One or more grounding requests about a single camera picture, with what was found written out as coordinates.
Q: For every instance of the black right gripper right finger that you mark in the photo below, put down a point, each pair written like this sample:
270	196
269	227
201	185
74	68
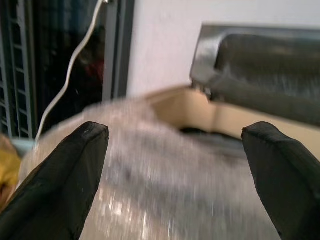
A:
282	180

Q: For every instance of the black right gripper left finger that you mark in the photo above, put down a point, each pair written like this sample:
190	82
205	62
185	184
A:
57	182

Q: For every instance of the top-load washing machine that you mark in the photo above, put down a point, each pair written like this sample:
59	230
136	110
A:
160	175

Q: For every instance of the yellow cloth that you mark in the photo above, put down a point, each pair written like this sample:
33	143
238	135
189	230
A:
8	167

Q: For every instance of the window security grille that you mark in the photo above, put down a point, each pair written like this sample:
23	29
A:
15	67

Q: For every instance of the grey window frame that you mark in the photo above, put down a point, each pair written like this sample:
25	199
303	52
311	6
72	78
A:
117	47

